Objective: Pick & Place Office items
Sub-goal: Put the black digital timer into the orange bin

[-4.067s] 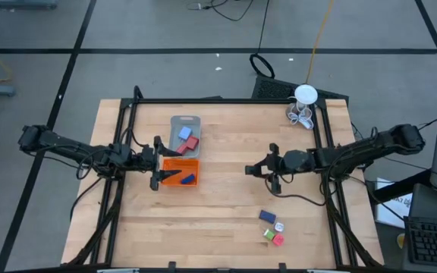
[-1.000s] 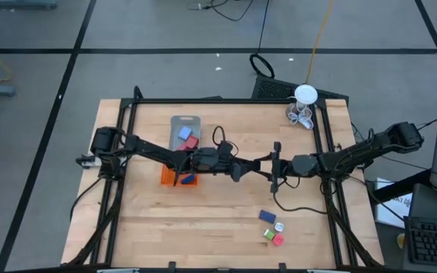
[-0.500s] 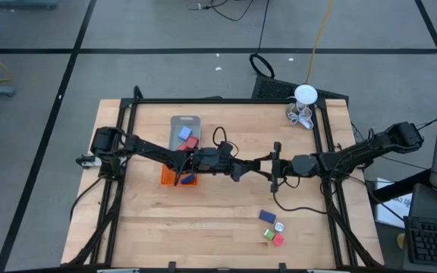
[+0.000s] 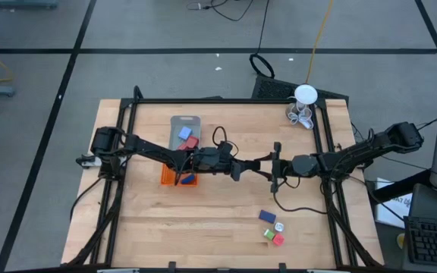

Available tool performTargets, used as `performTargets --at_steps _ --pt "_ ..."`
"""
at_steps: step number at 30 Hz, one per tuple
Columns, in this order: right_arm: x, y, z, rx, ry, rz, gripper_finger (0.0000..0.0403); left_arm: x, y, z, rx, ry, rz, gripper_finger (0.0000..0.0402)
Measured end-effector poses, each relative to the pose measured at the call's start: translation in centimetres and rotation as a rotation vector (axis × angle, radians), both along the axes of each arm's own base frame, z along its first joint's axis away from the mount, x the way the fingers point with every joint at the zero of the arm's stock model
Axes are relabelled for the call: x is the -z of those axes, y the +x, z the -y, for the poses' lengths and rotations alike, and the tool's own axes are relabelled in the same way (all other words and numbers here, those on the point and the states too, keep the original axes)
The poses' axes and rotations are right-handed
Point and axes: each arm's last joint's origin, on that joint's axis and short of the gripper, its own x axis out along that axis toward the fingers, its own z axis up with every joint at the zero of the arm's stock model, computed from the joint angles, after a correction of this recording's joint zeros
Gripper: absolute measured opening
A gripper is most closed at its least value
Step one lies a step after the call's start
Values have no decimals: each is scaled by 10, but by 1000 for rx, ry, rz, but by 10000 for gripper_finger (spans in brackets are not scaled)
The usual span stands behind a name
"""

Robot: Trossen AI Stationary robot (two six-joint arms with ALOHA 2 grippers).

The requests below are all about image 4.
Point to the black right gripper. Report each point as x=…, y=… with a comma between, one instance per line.
x=285, y=168

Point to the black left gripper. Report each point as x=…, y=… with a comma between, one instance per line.
x=226, y=159

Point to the dark grey rectangular case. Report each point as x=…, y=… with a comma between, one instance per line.
x=258, y=166

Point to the navy blue rectangular case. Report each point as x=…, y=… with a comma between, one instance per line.
x=267, y=216

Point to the light blue wall charger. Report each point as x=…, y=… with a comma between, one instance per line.
x=184, y=133

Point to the pink wall charger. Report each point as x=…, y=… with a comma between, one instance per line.
x=278, y=239

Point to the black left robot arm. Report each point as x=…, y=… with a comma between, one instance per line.
x=146, y=146

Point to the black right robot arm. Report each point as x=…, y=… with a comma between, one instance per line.
x=355, y=153

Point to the black mesh mat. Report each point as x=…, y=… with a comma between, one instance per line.
x=273, y=89

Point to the orange plastic basket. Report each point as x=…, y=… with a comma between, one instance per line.
x=167, y=177

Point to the white round disc device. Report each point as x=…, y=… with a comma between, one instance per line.
x=306, y=94

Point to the grey plastic bin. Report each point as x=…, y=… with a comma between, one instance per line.
x=177, y=125

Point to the black table edge clamp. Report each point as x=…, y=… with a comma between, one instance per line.
x=282, y=266
x=171, y=264

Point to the black desk bar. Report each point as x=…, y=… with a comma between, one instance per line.
x=400, y=186

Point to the white paper sheet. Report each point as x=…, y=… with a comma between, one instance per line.
x=397, y=210

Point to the small yellow object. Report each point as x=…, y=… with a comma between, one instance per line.
x=400, y=240

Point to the dark grey desk device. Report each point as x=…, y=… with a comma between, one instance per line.
x=431, y=204

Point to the black keyboard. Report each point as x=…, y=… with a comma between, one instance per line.
x=434, y=242

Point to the grey metal bar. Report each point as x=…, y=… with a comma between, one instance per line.
x=25, y=4

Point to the green wall charger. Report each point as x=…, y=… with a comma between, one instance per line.
x=269, y=234

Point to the black aluminium table frame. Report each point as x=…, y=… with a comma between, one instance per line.
x=222, y=101

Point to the grey bracket strip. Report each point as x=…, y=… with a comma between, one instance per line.
x=118, y=271
x=328, y=271

